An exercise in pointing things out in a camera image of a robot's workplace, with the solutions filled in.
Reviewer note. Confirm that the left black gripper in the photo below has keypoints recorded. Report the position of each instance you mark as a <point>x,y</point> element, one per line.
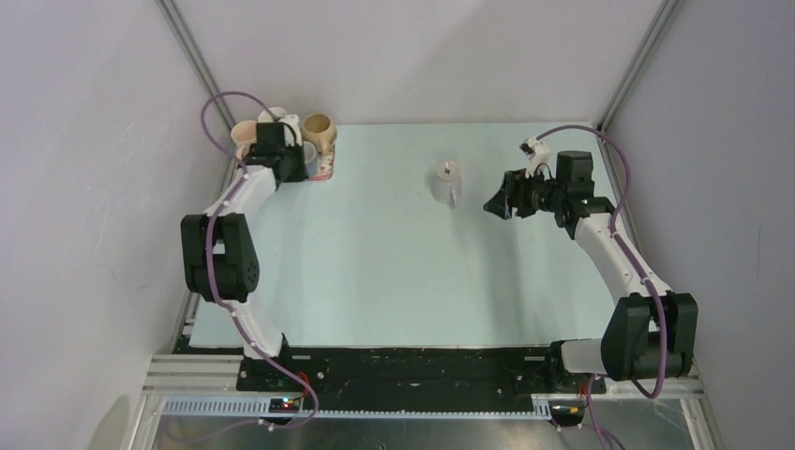
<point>300,174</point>

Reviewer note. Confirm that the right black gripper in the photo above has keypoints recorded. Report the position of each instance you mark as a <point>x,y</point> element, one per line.
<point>512,194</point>

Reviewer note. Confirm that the beige ceramic mug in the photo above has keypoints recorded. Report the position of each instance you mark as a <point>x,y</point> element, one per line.
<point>320,130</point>

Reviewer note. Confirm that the yellow ceramic mug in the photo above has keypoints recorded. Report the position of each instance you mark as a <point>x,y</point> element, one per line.
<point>271,115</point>

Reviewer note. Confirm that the grey mug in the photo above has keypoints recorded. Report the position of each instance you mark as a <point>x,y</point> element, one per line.
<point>446,183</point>
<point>311,158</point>

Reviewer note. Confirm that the pink ceramic mug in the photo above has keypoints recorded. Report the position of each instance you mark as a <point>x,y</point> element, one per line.
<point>243,135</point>

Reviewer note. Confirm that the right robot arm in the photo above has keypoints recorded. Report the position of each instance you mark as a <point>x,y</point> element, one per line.
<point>651,332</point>

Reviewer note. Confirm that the floral placemat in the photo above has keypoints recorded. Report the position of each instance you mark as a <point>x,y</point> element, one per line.
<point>325,166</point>

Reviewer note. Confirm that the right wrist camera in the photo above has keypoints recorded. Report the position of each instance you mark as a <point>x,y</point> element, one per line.
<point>537,152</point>

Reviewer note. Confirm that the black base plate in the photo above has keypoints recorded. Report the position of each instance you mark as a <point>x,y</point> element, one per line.
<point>416,380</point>

